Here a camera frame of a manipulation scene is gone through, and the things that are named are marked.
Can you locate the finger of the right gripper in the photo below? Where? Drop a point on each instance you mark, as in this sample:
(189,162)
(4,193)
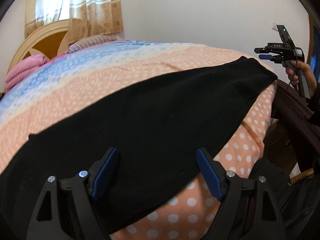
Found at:
(266,57)
(265,50)

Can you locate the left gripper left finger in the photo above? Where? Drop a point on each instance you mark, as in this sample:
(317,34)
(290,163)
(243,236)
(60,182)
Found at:
(65,208)

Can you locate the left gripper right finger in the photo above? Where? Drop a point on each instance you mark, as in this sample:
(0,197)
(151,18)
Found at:
(248,208)

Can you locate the black pants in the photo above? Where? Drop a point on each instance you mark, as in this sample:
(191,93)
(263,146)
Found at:
(156,127)

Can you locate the person's right hand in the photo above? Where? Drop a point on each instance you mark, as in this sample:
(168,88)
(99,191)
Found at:
(310,78)

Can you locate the polka dot bed cover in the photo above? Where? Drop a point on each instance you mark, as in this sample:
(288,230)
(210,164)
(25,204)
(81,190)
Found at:
(76,81)

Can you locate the dark wooden furniture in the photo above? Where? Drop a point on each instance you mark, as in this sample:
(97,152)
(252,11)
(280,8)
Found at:
(292,148)

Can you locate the folded pink blanket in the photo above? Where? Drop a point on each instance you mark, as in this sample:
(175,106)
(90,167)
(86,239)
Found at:
(21,70)

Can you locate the striped pillow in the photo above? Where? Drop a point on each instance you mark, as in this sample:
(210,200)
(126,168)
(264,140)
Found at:
(90,42)

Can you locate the cream wooden headboard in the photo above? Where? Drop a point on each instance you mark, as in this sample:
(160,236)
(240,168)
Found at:
(49,40)

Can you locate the beige curtain behind headboard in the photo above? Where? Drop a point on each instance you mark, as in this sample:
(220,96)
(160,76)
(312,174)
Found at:
(85,17)

